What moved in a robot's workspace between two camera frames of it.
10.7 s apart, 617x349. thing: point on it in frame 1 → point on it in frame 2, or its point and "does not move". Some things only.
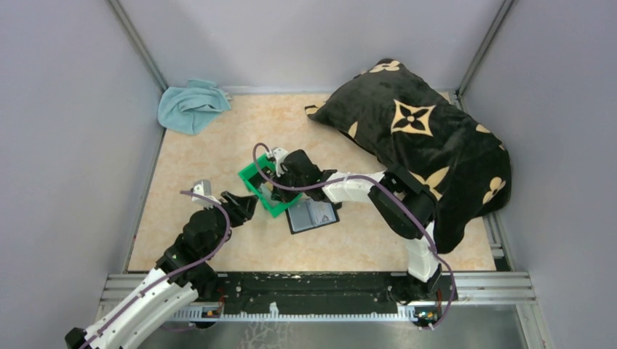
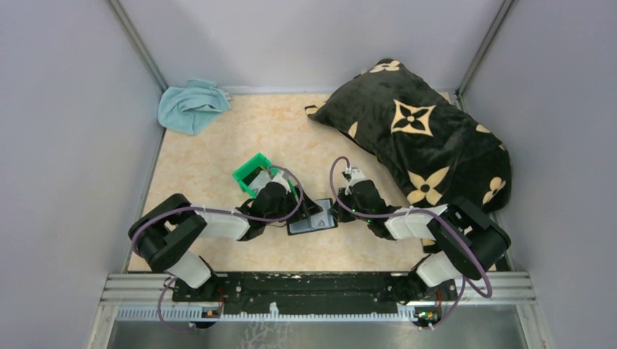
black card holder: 311,214 does not move
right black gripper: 280,182 → 344,202
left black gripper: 231,207 → 299,206
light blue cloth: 189,110 does not move
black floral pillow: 401,118 does not move
